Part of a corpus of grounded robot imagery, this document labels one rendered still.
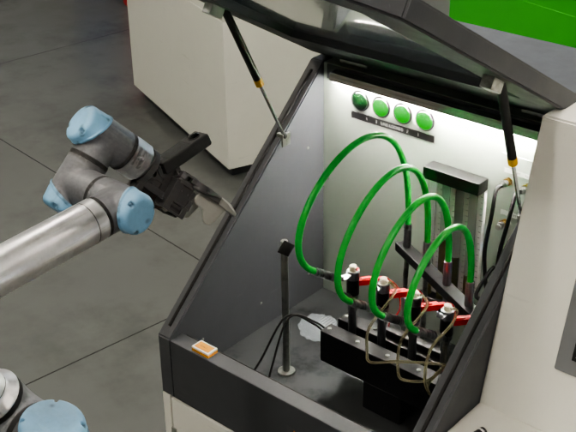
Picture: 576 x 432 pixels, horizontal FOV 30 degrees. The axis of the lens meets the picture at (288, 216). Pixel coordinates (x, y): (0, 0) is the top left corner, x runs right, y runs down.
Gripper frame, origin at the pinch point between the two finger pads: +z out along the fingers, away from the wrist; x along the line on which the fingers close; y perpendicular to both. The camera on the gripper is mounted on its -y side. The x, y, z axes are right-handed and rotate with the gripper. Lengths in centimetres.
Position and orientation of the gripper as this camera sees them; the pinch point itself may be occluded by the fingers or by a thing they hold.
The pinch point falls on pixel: (222, 206)
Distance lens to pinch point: 211.5
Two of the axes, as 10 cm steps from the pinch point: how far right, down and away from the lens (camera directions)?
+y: -4.8, 8.6, -1.7
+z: 6.6, 4.8, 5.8
